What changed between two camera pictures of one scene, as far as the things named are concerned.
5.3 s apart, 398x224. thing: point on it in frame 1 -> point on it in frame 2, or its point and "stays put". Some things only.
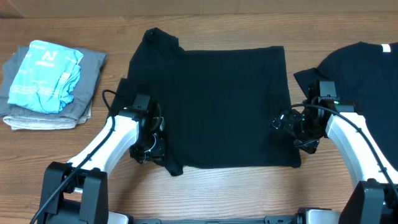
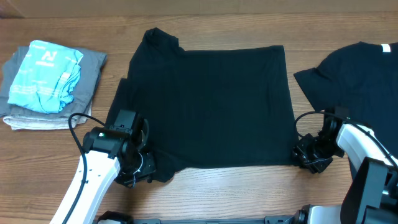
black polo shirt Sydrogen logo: x=217 y=105 stays put
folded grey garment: x=91 y=66 stays put
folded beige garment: x=32 y=122 stays put
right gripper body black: x=306 y=132 -> x=317 y=154
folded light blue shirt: x=46 y=78 stays put
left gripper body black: x=150 y=147 -> x=141 y=167
